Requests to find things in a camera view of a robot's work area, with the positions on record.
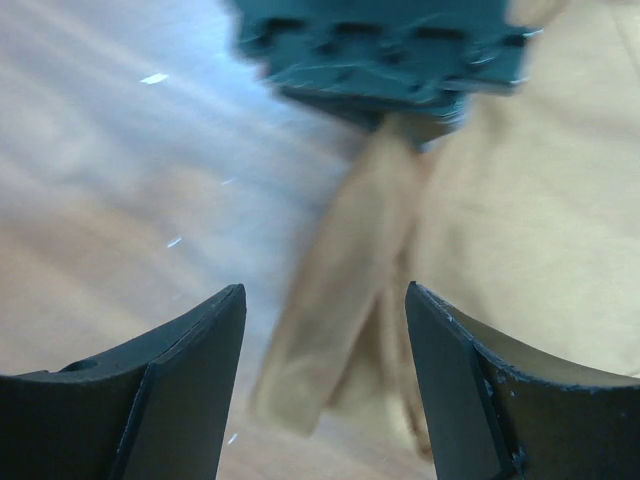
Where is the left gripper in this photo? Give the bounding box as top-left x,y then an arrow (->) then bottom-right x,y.
234,0 -> 537,150

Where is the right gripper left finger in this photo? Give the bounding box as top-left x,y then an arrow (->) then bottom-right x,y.
1,284 -> 246,479

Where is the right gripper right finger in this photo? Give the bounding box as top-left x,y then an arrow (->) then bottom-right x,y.
405,282 -> 639,480

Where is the orange cloth napkin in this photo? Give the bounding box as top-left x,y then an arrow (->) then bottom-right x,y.
249,1 -> 639,456

